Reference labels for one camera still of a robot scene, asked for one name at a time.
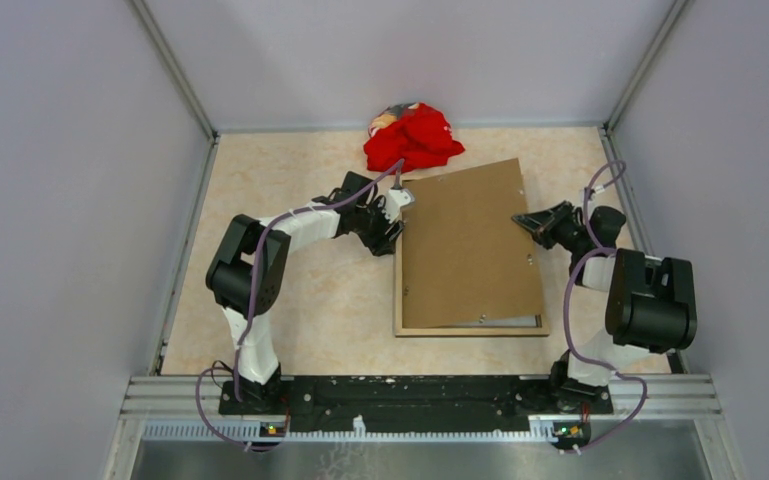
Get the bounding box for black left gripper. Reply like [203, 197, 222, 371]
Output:
[354, 196, 405, 257]

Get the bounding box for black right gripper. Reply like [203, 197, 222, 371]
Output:
[511, 201, 588, 254]

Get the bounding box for brown backing board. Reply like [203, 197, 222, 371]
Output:
[400, 157, 547, 331]

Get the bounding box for light wooden picture frame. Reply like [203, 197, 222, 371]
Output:
[393, 176, 552, 340]

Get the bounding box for landscape photo print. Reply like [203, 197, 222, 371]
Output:
[457, 315, 541, 328]

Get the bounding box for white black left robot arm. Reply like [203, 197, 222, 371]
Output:
[205, 172, 415, 414]

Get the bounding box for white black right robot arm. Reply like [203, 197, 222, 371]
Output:
[512, 201, 697, 412]

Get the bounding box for crumpled red cloth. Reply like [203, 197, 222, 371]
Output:
[363, 102, 465, 172]

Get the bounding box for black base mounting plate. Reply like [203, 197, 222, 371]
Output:
[218, 375, 613, 433]

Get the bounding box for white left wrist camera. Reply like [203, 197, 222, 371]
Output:
[383, 187, 415, 223]

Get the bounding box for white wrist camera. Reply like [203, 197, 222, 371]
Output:
[383, 187, 415, 223]
[581, 185, 605, 204]

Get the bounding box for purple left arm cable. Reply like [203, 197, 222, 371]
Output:
[193, 157, 406, 454]

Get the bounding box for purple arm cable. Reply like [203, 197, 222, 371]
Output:
[559, 158, 649, 455]
[193, 157, 406, 454]

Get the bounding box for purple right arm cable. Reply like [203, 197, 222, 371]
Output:
[559, 158, 649, 455]

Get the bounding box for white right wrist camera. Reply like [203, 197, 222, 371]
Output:
[581, 185, 605, 204]

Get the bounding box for aluminium front rail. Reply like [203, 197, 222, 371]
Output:
[120, 374, 722, 450]

